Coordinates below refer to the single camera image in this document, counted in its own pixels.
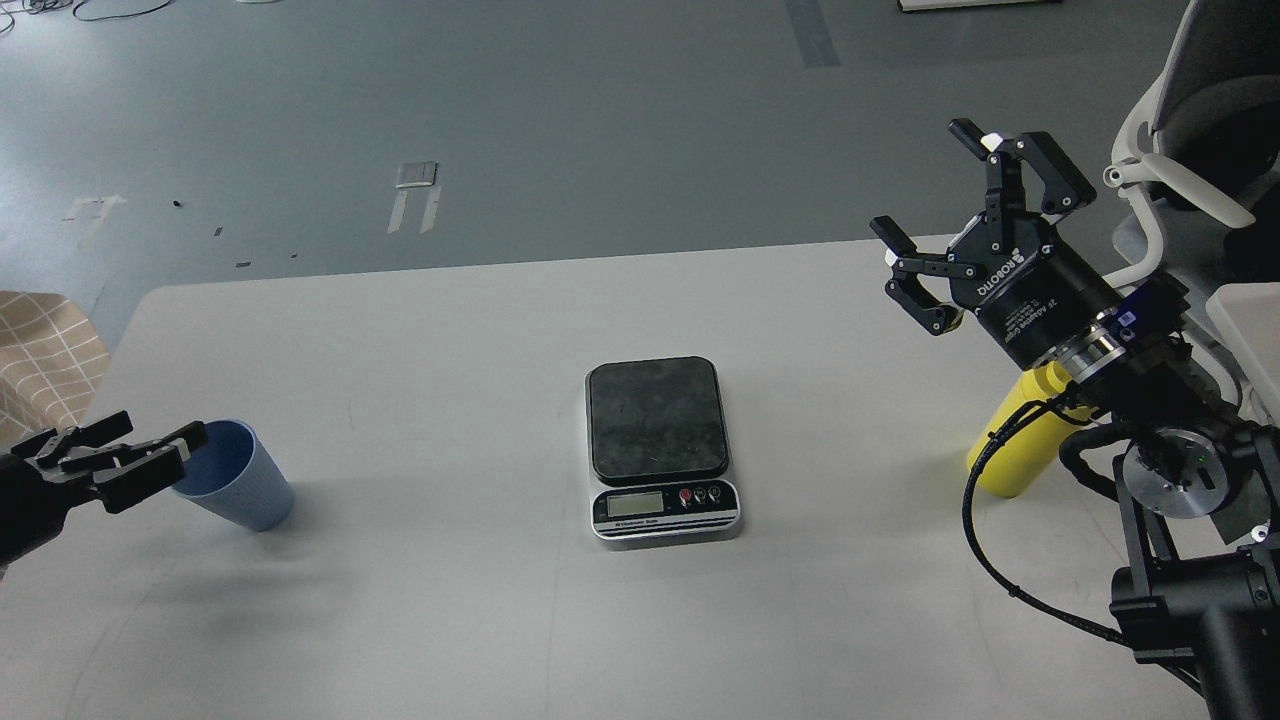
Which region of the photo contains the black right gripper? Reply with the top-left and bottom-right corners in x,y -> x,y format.
870,118 -> 1120,366

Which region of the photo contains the black floor cable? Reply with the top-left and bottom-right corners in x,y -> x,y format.
0,0 -> 175,37

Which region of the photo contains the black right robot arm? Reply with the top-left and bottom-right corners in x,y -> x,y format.
870,118 -> 1277,719

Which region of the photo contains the blue ribbed cup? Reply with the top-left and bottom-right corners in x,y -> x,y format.
172,419 -> 294,532

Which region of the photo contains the beige checkered cloth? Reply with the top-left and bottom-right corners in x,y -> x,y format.
1,291 -> 110,448

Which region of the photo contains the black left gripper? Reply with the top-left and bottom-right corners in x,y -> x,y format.
1,411 -> 209,570

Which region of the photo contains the white grey office chair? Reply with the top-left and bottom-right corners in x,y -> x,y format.
1100,0 -> 1280,301

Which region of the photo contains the grey tape piece on floor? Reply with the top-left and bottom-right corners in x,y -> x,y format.
396,161 -> 440,190

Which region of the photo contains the yellow squeeze bottle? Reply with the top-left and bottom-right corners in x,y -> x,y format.
966,361 -> 1094,498

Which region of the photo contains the silver black kitchen scale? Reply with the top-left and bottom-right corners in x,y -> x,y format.
584,356 -> 745,550

